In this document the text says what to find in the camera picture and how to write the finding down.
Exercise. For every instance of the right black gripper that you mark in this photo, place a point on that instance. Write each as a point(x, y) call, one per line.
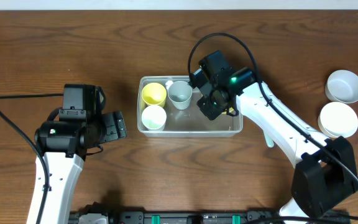
point(209, 107)

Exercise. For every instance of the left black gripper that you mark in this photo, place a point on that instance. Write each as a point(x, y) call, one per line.
point(117, 125)

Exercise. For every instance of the clear plastic storage container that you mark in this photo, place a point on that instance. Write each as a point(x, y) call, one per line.
point(188, 123)

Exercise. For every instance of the grey plastic cup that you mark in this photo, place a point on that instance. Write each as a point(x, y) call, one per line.
point(180, 94)

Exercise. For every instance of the white plastic cup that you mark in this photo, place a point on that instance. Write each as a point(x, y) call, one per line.
point(154, 118)

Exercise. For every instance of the yellow plastic cup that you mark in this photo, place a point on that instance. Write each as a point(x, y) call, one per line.
point(154, 94)

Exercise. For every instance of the yellow plastic bowl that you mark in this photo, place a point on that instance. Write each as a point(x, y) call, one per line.
point(230, 110)

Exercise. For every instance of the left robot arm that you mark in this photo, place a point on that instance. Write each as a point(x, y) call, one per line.
point(64, 147)

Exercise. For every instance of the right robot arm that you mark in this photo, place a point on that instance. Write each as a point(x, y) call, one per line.
point(325, 169)

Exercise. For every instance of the white plastic fork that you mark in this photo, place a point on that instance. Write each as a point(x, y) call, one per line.
point(168, 84)

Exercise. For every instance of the mint green plastic spoon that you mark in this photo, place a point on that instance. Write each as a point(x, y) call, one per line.
point(269, 141)

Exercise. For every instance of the white plastic bowl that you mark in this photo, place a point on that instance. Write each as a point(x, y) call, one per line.
point(338, 119)

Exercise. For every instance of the grey plastic bowl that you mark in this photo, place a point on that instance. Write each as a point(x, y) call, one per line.
point(342, 86)

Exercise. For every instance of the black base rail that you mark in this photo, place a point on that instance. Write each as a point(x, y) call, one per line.
point(99, 213)

